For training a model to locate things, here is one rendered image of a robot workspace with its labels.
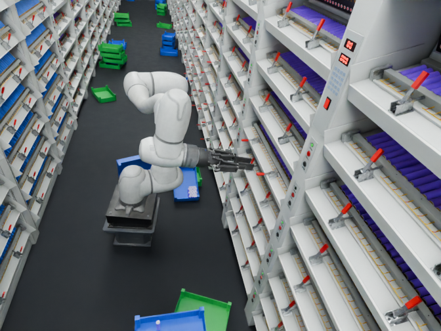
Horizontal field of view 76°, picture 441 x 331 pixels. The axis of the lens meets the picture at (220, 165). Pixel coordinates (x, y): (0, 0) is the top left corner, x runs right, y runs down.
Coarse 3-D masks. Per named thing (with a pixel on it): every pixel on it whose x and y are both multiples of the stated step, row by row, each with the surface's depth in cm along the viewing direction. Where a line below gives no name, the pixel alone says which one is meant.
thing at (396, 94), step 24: (408, 48) 70; (360, 72) 71; (384, 72) 70; (408, 72) 68; (432, 72) 65; (360, 96) 69; (384, 96) 66; (408, 96) 58; (432, 96) 59; (384, 120) 63; (408, 120) 58; (432, 120) 56; (408, 144) 57; (432, 144) 52; (432, 168) 53
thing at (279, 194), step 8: (248, 120) 158; (256, 120) 159; (248, 128) 159; (248, 136) 154; (256, 136) 152; (256, 144) 147; (256, 152) 143; (264, 152) 141; (264, 160) 137; (264, 168) 133; (272, 168) 132; (264, 176) 134; (272, 184) 125; (272, 192) 125; (280, 192) 121; (280, 200) 112; (280, 208) 117
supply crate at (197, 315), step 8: (184, 312) 128; (192, 312) 129; (200, 312) 128; (136, 320) 121; (144, 320) 126; (152, 320) 128; (160, 320) 129; (168, 320) 129; (176, 320) 130; (184, 320) 130; (192, 320) 131; (200, 320) 131; (136, 328) 125; (144, 328) 126; (152, 328) 126; (160, 328) 126; (168, 328) 127; (176, 328) 127; (184, 328) 128; (192, 328) 128; (200, 328) 128
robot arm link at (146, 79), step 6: (132, 72) 142; (138, 72) 142; (144, 72) 142; (126, 78) 139; (132, 78) 137; (138, 78) 138; (144, 78) 138; (150, 78) 140; (126, 84) 136; (132, 84) 134; (144, 84) 137; (150, 84) 139; (126, 90) 136; (150, 90) 140; (150, 96) 143
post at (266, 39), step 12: (276, 0) 122; (264, 24) 127; (264, 36) 131; (252, 48) 142; (252, 72) 143; (252, 84) 145; (252, 108) 154; (240, 120) 165; (240, 144) 168; (228, 180) 196; (228, 192) 197; (228, 204) 199
